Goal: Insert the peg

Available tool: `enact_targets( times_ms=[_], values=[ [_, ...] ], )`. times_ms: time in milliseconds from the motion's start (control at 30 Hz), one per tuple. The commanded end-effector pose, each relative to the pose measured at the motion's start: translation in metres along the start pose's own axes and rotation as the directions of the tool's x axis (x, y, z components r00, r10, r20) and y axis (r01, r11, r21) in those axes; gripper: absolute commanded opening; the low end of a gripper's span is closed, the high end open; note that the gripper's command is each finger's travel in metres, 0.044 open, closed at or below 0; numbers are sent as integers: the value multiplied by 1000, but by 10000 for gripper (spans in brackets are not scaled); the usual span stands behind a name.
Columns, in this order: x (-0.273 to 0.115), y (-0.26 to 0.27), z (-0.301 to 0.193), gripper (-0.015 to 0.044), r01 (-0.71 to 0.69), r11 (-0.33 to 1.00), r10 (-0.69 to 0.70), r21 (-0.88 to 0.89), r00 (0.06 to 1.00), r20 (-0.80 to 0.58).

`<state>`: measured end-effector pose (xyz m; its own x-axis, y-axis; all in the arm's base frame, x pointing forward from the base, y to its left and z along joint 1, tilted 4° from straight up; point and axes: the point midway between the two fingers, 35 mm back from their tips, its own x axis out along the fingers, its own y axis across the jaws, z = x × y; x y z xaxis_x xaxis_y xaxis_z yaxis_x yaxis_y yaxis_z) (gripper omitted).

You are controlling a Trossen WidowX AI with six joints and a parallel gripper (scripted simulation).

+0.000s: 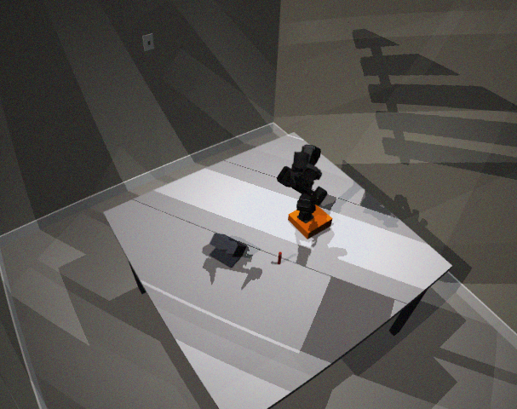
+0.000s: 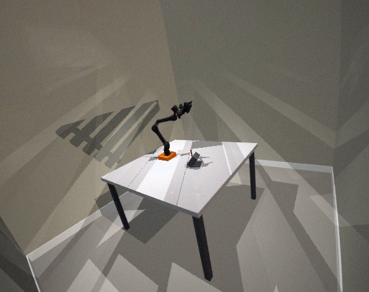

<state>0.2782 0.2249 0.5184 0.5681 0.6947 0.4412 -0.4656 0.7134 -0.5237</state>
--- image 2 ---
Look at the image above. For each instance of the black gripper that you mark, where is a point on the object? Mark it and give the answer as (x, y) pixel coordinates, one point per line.
(186, 108)

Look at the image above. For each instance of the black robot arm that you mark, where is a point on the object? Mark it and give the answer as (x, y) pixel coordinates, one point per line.
(172, 118)

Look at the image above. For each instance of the grey sloped panel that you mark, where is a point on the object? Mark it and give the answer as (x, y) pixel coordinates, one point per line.
(193, 161)

